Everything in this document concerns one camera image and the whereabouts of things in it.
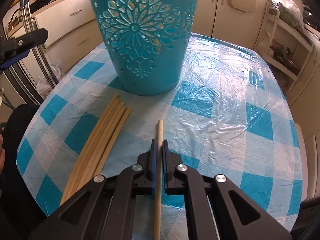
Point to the wooden chopstick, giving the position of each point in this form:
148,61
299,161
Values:
158,192
106,153
95,146
82,153
91,161
94,141

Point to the white tiered storage cart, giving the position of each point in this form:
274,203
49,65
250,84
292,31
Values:
283,48

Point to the teal perforated plastic basket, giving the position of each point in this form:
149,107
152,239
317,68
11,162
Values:
146,41

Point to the white plastic bag on cart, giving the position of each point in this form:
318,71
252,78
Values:
289,12

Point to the blue white checkered tablecloth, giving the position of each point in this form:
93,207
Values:
227,115

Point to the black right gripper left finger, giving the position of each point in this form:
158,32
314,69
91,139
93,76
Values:
146,183

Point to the black wok on stove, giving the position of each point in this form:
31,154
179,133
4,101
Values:
38,4

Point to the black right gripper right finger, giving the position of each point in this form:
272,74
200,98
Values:
173,186

